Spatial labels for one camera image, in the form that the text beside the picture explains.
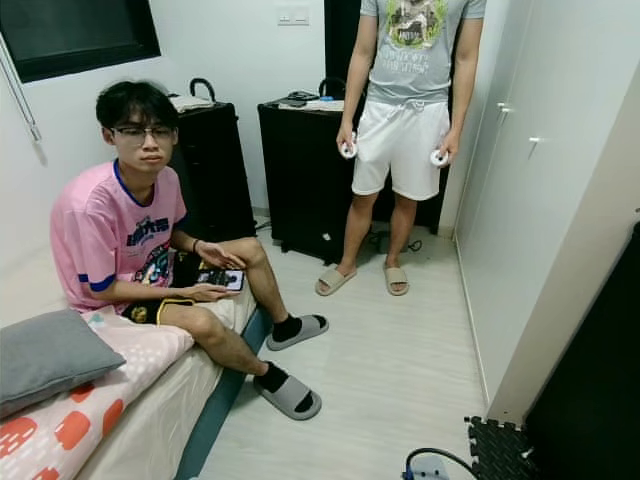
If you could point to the grey pillow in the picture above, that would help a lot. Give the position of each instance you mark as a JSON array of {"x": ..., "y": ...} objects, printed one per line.
[{"x": 50, "y": 355}]

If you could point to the seated person in pink shirt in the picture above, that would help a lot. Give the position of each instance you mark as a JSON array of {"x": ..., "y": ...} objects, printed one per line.
[{"x": 110, "y": 235}]

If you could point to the white window rod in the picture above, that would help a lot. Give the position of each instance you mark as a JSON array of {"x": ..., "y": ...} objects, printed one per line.
[{"x": 28, "y": 115}]

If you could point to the bed with red-dotted sheet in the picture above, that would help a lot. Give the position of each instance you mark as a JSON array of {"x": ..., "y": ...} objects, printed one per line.
[{"x": 80, "y": 430}]

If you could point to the dark window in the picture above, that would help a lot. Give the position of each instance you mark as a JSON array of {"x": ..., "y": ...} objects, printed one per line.
[{"x": 75, "y": 30}]

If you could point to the narrow black cabinet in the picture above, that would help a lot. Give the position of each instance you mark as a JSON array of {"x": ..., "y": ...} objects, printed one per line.
[{"x": 220, "y": 180}]

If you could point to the black smartphone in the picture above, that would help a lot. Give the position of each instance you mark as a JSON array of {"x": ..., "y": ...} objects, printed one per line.
[{"x": 228, "y": 280}]

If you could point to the wide black cabinet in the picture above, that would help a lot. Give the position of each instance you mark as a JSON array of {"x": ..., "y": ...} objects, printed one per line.
[{"x": 300, "y": 170}]

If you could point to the grey slipper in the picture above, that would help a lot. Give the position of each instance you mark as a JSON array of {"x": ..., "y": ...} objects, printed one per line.
[
  {"x": 292, "y": 399},
  {"x": 300, "y": 331}
]

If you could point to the beige slipper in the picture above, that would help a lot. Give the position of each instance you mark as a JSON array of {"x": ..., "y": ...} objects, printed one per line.
[
  {"x": 397, "y": 281},
  {"x": 333, "y": 282}
]

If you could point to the white hand controller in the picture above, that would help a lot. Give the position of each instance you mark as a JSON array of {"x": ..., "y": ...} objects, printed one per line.
[
  {"x": 440, "y": 158},
  {"x": 349, "y": 149}
]

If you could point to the standing person in grey shirt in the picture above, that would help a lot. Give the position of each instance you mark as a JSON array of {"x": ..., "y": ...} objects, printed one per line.
[{"x": 420, "y": 60}]

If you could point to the white wardrobe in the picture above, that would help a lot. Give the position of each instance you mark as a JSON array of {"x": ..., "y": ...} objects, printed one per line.
[{"x": 530, "y": 230}]

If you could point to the black foam floor mat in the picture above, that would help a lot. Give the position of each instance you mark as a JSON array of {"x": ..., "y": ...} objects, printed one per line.
[{"x": 498, "y": 450}]

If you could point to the blue bed frame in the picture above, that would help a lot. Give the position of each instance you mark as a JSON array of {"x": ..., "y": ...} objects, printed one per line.
[{"x": 210, "y": 420}]

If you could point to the white wall switch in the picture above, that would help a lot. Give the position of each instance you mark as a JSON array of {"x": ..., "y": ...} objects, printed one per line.
[{"x": 293, "y": 15}]

